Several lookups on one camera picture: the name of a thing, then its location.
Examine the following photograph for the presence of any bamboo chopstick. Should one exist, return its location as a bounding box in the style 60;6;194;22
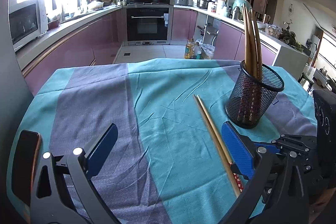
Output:
242;4;253;75
249;9;263;80
193;94;241;198
247;10;258;79
196;94;245;193

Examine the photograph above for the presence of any teal kitchen appliance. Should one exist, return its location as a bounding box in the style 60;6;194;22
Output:
232;0;252;20

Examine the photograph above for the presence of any right hand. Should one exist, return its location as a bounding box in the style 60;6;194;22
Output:
309;188;335;224

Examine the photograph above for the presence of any black mesh utensil cup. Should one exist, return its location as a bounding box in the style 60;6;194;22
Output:
225;61;285;129

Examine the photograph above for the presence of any teal purple table cloth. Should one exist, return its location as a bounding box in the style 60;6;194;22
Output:
19;59;317;223

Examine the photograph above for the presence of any green potted plant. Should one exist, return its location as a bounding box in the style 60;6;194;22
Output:
278;19;303;52

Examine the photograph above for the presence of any cooking oil bottle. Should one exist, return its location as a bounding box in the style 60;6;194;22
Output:
184;38;195;59

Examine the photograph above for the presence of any white microwave oven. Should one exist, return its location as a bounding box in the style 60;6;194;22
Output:
9;0;48;52

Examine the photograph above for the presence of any steel pot on counter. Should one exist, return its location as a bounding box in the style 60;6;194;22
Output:
197;0;212;10

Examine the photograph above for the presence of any black built-in oven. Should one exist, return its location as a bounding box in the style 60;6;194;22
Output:
125;0;173;46

